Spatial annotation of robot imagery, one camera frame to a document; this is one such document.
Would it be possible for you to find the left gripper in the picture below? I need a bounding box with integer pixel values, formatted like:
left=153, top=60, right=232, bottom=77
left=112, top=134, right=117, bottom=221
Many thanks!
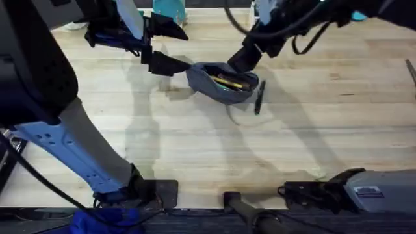
left=75, top=0, right=192, bottom=77

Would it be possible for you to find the grey-blue soft zip bag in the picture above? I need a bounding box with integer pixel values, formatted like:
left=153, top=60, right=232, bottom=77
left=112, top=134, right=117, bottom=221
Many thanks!
left=185, top=62, right=261, bottom=106

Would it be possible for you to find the teal box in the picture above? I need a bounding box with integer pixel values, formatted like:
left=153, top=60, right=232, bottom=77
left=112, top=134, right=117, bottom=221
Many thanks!
left=152, top=0, right=187, bottom=25

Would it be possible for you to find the black pen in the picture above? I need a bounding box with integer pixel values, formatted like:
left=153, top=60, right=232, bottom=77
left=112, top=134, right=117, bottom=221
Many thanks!
left=253, top=79, right=267, bottom=116

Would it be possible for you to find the left wrist upright plate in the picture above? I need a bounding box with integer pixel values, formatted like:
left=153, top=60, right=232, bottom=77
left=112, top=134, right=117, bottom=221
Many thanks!
left=115, top=0, right=145, bottom=41

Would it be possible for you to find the wrist upright plate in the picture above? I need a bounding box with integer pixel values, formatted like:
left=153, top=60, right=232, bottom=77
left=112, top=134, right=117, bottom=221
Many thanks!
left=115, top=0, right=145, bottom=41
left=255, top=0, right=279, bottom=26

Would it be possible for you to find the right wrist upright plate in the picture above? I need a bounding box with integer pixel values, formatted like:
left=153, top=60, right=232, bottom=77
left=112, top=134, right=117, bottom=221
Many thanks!
left=255, top=0, right=279, bottom=26

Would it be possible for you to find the small teal object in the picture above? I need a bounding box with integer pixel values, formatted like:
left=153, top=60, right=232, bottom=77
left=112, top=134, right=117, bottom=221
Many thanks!
left=350, top=10, right=369, bottom=22

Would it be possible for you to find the black cylindrical bar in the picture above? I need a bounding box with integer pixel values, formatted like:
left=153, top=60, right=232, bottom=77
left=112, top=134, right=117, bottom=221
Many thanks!
left=223, top=191, right=291, bottom=234

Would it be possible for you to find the blue cloth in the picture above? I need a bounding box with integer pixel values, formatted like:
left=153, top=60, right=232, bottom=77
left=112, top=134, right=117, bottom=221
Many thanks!
left=69, top=207, right=146, bottom=234

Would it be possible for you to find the black rail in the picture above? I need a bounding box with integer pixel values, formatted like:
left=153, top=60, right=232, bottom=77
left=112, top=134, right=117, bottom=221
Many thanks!
left=0, top=206, right=416, bottom=234

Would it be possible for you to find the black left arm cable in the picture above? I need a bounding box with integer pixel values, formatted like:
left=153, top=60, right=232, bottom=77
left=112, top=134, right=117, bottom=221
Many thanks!
left=0, top=132, right=88, bottom=211

